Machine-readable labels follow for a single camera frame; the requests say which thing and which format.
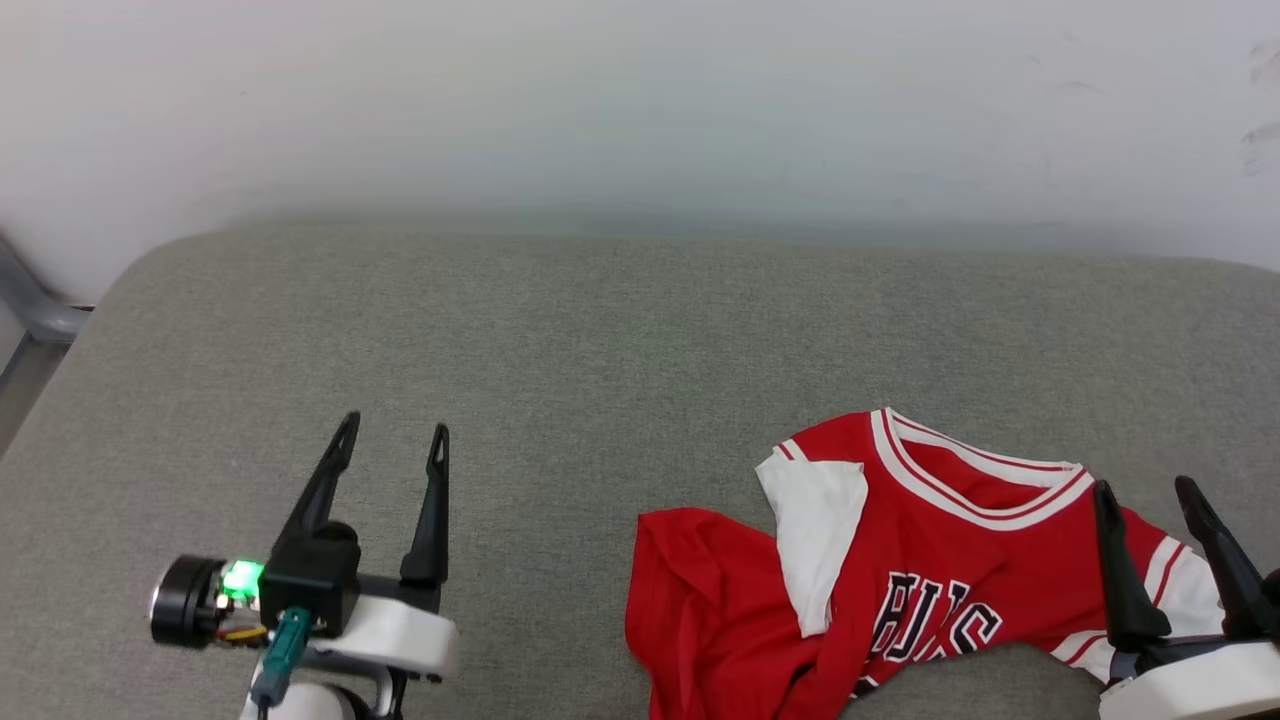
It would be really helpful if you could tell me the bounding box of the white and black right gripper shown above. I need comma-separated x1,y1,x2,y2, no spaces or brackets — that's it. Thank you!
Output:
1092,475,1280,720

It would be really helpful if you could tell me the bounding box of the red and white basketball jersey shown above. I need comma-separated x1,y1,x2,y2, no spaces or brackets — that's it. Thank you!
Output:
625,407,1227,720

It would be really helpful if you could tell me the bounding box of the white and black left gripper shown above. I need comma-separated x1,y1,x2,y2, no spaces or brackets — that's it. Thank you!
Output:
275,410,462,683

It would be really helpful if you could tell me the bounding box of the teal cable connector plug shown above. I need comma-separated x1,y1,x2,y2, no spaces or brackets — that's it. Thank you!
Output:
249,606,314,707

